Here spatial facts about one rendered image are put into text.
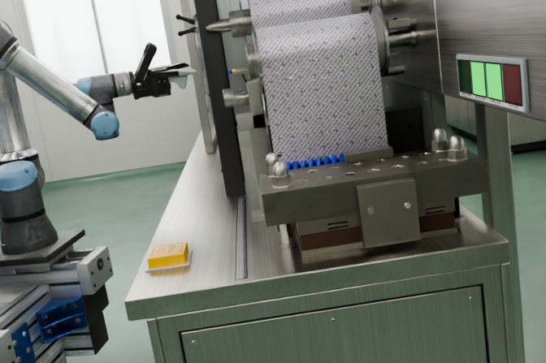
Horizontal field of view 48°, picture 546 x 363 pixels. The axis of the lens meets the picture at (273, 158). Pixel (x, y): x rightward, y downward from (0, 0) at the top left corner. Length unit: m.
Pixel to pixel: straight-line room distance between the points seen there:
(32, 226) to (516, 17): 1.36
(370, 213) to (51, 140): 6.29
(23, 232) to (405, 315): 1.09
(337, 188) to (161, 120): 5.89
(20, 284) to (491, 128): 1.30
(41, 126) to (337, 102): 6.11
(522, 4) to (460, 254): 0.45
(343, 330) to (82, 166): 6.21
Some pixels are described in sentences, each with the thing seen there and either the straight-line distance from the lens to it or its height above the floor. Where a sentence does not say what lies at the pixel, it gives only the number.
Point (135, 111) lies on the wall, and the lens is 6.94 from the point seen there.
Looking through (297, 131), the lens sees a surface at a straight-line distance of 1.25.
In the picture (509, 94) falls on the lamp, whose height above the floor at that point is 1.17.
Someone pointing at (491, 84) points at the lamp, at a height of 1.18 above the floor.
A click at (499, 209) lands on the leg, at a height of 0.82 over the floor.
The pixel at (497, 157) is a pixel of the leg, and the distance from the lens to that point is 1.51.
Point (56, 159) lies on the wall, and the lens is 7.22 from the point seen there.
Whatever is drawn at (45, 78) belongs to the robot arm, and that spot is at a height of 1.27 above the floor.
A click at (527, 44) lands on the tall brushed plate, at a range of 0.86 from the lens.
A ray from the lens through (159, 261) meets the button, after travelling 1.18.
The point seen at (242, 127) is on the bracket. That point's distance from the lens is 1.32.
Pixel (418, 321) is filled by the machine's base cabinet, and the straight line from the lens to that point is 1.13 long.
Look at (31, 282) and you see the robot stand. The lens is 1.84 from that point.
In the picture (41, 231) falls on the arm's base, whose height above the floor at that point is 0.86.
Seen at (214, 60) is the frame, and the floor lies 1.25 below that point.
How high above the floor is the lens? 1.30
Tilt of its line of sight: 11 degrees down
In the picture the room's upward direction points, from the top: 8 degrees counter-clockwise
